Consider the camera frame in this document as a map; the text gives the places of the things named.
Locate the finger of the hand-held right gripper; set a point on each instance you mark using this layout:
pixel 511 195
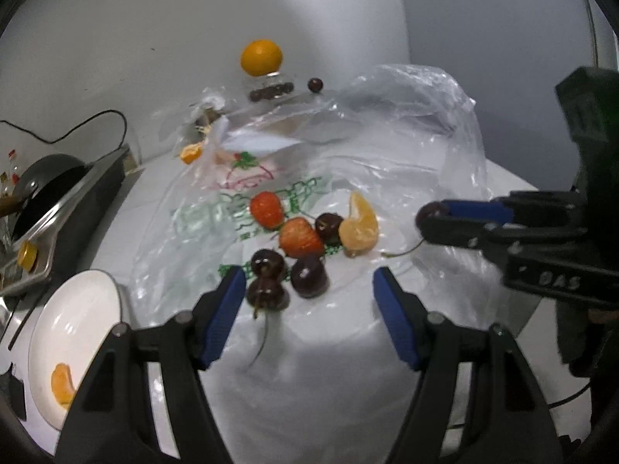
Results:
pixel 476 210
pixel 459 236

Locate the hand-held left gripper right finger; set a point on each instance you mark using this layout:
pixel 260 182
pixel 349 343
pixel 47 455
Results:
pixel 394 319

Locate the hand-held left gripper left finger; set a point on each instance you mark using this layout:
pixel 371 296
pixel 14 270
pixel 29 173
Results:
pixel 225 314

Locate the dark red cherry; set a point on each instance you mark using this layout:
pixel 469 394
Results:
pixel 267 263
pixel 431 212
pixel 329 228
pixel 309 276
pixel 266 295

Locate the thick peeled orange segment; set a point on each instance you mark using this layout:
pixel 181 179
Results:
pixel 359 227

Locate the clear printed plastic bag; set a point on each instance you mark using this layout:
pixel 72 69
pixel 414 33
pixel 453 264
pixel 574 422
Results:
pixel 387 154

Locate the red strawberry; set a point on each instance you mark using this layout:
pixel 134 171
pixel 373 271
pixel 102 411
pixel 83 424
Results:
pixel 266 210
pixel 300 239

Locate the white round plate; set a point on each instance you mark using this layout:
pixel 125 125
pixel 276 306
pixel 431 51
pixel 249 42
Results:
pixel 72 319

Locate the slim peeled orange segment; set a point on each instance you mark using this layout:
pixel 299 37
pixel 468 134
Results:
pixel 63 385

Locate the person's right hand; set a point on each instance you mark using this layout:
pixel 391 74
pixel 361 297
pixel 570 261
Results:
pixel 604 316

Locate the orange peel piece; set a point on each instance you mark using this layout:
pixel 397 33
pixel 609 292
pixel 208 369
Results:
pixel 191 154

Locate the steel induction cooker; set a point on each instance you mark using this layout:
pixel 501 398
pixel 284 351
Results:
pixel 92 188

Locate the dark round knob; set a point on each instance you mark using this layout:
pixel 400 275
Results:
pixel 315 84

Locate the gold cooker knob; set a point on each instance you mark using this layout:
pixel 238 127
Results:
pixel 27 254

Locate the black wok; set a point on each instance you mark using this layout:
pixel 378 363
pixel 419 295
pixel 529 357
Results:
pixel 41 215

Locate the dark wok lid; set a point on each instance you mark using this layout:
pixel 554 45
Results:
pixel 48 169

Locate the small glass jar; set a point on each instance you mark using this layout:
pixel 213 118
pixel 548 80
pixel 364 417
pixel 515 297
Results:
pixel 271 88

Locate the whole orange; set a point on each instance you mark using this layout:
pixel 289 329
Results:
pixel 261 58

